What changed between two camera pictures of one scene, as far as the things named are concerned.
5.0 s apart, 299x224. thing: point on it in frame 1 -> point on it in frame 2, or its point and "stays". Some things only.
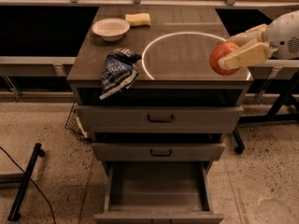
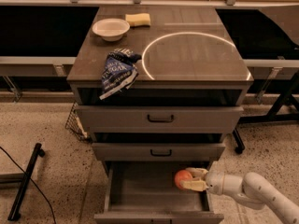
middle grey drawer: [162, 151] stays
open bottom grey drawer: [158, 192] stays
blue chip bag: [120, 72] stays
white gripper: [284, 36] -> [216, 181]
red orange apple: [220, 51] -> [181, 175]
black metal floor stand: [14, 215] stays
